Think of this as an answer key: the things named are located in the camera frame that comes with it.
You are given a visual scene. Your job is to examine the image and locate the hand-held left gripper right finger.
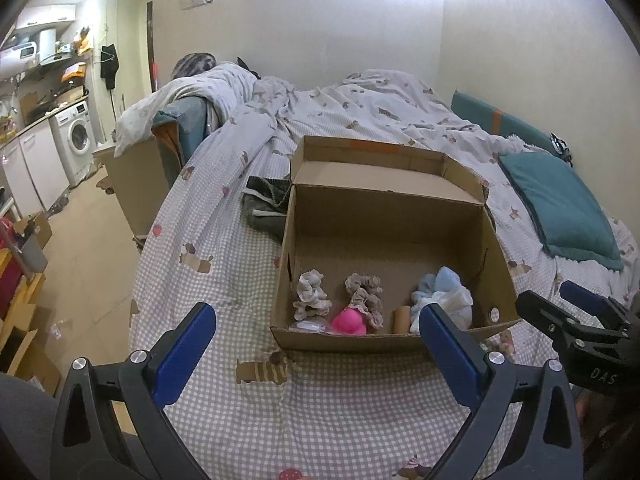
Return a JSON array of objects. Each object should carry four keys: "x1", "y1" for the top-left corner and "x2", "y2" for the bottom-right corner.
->
[{"x1": 419, "y1": 304, "x2": 585, "y2": 480}]

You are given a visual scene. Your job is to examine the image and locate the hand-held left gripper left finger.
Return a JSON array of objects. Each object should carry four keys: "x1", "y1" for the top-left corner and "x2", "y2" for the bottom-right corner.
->
[{"x1": 50, "y1": 302, "x2": 217, "y2": 480}]

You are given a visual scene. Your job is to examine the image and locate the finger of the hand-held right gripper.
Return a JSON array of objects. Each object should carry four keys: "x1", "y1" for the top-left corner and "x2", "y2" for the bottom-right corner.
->
[
  {"x1": 516, "y1": 290, "x2": 581, "y2": 346},
  {"x1": 559, "y1": 280, "x2": 632, "y2": 332}
]

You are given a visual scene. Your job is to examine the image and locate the cardboard tube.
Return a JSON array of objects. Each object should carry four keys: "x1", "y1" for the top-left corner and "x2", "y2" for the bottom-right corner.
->
[{"x1": 391, "y1": 307, "x2": 414, "y2": 335}]

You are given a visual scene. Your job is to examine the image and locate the beige scrunchie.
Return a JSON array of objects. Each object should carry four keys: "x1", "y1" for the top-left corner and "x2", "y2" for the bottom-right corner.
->
[{"x1": 344, "y1": 272, "x2": 386, "y2": 333}]

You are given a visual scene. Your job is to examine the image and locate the light beige lace sock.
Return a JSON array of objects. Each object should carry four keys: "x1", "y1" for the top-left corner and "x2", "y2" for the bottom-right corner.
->
[{"x1": 292, "y1": 270, "x2": 333, "y2": 322}]

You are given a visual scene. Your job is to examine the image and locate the person's right hand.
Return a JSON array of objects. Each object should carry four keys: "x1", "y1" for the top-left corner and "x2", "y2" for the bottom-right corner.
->
[{"x1": 575, "y1": 389, "x2": 640, "y2": 466}]

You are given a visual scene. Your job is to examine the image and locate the white fluffy sock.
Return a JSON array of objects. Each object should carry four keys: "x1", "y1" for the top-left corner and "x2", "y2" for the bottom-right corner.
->
[{"x1": 440, "y1": 287, "x2": 474, "y2": 330}]

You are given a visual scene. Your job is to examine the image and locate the light blue fluffy sock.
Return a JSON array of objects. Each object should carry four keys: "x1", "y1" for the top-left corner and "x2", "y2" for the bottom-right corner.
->
[{"x1": 411, "y1": 267, "x2": 473, "y2": 333}]

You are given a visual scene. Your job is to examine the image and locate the teal pillow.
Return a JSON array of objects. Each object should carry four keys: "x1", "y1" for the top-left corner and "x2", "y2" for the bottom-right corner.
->
[{"x1": 497, "y1": 152, "x2": 625, "y2": 272}]

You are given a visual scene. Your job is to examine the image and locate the pink rubber duck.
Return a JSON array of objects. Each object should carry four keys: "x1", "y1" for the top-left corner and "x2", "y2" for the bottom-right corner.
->
[{"x1": 326, "y1": 308, "x2": 368, "y2": 336}]

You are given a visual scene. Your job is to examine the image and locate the checked dog-print bedsheet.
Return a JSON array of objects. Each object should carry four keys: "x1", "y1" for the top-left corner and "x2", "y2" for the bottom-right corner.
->
[{"x1": 127, "y1": 117, "x2": 640, "y2": 480}]

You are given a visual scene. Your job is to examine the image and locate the flat cardboard sheet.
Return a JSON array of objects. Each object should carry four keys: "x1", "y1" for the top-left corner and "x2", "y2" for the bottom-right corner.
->
[{"x1": 0, "y1": 327, "x2": 62, "y2": 396}]

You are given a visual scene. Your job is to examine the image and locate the black white striped object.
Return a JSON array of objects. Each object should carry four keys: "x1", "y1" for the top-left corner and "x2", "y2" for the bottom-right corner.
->
[{"x1": 550, "y1": 132, "x2": 574, "y2": 162}]

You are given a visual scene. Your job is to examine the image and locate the yellow wooden rack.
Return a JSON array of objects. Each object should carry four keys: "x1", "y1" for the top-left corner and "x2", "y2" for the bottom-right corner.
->
[{"x1": 0, "y1": 270, "x2": 47, "y2": 341}]

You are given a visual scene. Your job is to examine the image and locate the person's grey pants leg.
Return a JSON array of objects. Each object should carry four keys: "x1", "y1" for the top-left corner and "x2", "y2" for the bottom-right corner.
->
[{"x1": 0, "y1": 372, "x2": 62, "y2": 480}]

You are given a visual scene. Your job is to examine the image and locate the dark grey-green cloth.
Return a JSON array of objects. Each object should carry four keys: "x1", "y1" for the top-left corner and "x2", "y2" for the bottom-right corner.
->
[{"x1": 242, "y1": 176, "x2": 294, "y2": 236}]

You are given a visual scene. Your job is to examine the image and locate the grey bin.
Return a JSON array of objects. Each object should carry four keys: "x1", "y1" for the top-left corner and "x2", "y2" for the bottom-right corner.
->
[{"x1": 12, "y1": 232, "x2": 49, "y2": 274}]

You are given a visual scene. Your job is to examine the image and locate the small cardboard box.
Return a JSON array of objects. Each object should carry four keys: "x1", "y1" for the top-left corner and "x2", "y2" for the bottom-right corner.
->
[{"x1": 14, "y1": 211, "x2": 54, "y2": 250}]

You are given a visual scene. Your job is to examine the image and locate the red cloth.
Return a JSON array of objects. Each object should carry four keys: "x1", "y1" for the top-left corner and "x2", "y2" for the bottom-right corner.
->
[{"x1": 0, "y1": 217, "x2": 24, "y2": 312}]

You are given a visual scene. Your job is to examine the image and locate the teal headboard cushion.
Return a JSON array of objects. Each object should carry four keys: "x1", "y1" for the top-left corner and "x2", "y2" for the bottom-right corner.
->
[{"x1": 451, "y1": 91, "x2": 568, "y2": 153}]

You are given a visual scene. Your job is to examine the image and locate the white kitchen cabinets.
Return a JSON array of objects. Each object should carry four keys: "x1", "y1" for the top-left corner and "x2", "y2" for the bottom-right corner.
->
[{"x1": 0, "y1": 120, "x2": 71, "y2": 213}]

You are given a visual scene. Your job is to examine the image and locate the white washing machine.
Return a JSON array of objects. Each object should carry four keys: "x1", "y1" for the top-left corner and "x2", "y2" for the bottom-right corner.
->
[{"x1": 52, "y1": 101, "x2": 98, "y2": 187}]

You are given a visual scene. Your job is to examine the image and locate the white printed duvet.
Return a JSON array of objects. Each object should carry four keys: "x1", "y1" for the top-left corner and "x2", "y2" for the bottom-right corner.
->
[{"x1": 114, "y1": 62, "x2": 506, "y2": 161}]

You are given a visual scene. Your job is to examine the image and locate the grey striped pillow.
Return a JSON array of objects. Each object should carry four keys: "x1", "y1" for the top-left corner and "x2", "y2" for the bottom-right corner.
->
[{"x1": 172, "y1": 52, "x2": 218, "y2": 80}]

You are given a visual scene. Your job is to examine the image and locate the black hanging garment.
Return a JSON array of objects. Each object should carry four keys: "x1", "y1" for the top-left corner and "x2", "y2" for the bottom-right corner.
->
[{"x1": 100, "y1": 44, "x2": 121, "y2": 90}]

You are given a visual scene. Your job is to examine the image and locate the white water heater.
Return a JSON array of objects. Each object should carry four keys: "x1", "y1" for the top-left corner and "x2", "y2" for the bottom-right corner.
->
[{"x1": 35, "y1": 27, "x2": 59, "y2": 67}]

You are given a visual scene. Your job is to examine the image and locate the white microwave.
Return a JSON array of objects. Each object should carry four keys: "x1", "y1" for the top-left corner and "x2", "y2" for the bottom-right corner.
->
[{"x1": 0, "y1": 42, "x2": 39, "y2": 74}]

